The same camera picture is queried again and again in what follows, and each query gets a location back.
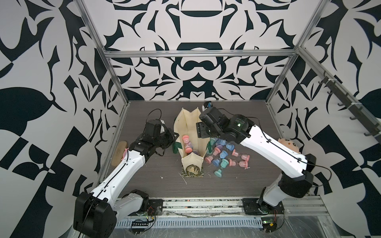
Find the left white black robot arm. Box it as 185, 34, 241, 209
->
73, 119, 179, 238

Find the blue hourglass centre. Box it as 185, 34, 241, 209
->
219, 150, 229, 159

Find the black wall hook rack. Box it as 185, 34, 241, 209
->
319, 71, 381, 143

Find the teal hourglass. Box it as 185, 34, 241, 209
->
220, 159, 229, 168
214, 169, 223, 178

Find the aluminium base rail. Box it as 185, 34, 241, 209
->
150, 196, 329, 218

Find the teal hourglass front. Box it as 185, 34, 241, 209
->
214, 169, 223, 178

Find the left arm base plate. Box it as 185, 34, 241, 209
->
143, 199, 164, 216

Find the blue hourglass front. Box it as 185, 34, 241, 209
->
212, 159, 221, 167

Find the wooden round brush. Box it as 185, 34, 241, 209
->
111, 141, 128, 167

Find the blue hourglass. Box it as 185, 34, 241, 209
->
219, 150, 229, 159
212, 159, 221, 167

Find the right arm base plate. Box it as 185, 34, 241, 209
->
242, 198, 284, 216

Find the teal hourglass middle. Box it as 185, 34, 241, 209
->
220, 159, 229, 168

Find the pink-faced plush doll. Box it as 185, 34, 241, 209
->
278, 138, 300, 154

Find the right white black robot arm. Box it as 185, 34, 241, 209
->
196, 106, 316, 207

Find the cream canvas tote bag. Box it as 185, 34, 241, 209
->
173, 108, 209, 178

